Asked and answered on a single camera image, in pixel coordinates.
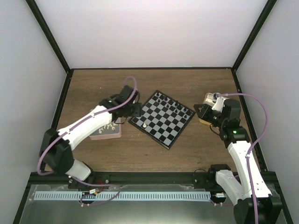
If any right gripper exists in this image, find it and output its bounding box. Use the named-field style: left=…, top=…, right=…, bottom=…
left=194, top=104, right=226, bottom=128

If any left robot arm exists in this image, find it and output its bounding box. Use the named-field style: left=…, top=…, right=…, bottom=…
left=37, top=85, right=141, bottom=189

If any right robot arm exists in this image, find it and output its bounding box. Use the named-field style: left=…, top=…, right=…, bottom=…
left=194, top=97, right=282, bottom=224

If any black chess pieces row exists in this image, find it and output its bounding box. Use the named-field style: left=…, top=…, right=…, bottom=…
left=153, top=91, right=195, bottom=119

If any gold tin box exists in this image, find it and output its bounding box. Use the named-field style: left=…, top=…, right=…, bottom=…
left=199, top=93, right=227, bottom=125

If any pink tin box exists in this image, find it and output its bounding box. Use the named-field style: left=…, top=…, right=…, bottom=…
left=89, top=118, right=121, bottom=140

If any black and white chessboard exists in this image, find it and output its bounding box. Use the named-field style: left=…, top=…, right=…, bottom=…
left=128, top=91, right=195, bottom=149

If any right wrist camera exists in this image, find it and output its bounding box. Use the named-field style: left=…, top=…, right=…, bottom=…
left=203, top=93, right=228, bottom=112

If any black aluminium mounting rail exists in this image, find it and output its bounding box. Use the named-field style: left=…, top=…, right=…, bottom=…
left=67, top=171, right=236, bottom=187

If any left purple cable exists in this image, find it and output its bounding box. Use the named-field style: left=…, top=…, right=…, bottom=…
left=37, top=76, right=138, bottom=176

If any black enclosure frame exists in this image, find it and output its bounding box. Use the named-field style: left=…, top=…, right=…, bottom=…
left=13, top=0, right=293, bottom=224

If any light blue slotted cable duct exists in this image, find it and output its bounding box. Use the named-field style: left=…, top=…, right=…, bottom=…
left=34, top=191, right=211, bottom=202

